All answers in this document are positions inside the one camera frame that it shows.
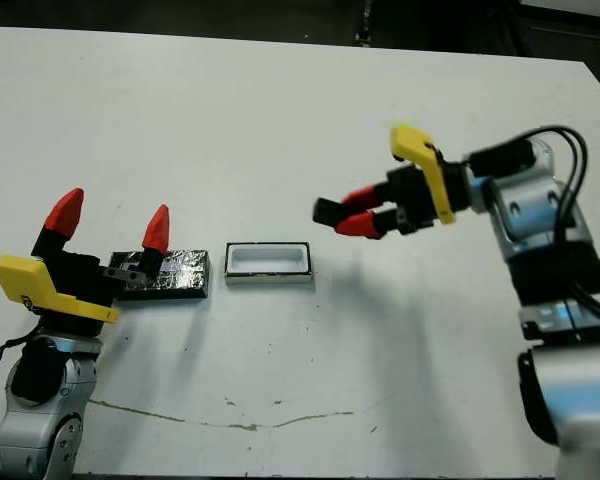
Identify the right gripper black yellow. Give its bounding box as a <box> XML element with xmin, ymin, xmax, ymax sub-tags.
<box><xmin>333</xmin><ymin>124</ymin><xmax>474</xmax><ymax>239</ymax></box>

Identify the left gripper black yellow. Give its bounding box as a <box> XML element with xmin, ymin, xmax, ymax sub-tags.
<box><xmin>0</xmin><ymin>188</ymin><xmax>170</xmax><ymax>336</ymax></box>

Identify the small black camera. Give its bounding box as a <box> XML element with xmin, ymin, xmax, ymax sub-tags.
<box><xmin>312</xmin><ymin>197</ymin><xmax>354</xmax><ymax>229</ymax></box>

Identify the glossy black box lid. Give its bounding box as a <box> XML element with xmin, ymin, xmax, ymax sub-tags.
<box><xmin>107</xmin><ymin>248</ymin><xmax>213</xmax><ymax>302</ymax></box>

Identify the white furniture edge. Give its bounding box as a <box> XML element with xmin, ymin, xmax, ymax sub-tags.
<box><xmin>517</xmin><ymin>0</ymin><xmax>600</xmax><ymax>11</ymax></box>

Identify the white camera box base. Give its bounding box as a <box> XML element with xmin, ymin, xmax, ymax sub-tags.
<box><xmin>224</xmin><ymin>240</ymin><xmax>314</xmax><ymax>286</ymax></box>

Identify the dark metal floor post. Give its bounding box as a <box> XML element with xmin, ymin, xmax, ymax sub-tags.
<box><xmin>353</xmin><ymin>0</ymin><xmax>377</xmax><ymax>49</ymax></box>

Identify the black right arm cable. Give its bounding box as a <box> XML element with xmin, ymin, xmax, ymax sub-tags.
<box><xmin>517</xmin><ymin>124</ymin><xmax>600</xmax><ymax>324</ymax></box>

